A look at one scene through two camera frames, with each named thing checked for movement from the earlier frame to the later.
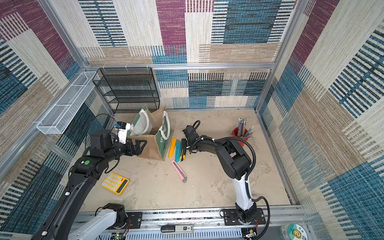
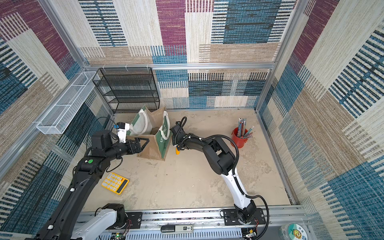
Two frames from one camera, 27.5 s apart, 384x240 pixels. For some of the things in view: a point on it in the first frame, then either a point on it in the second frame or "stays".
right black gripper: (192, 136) -> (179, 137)
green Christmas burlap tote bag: (155, 128) stays
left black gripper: (138, 150) stays
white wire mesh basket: (58, 117) stays
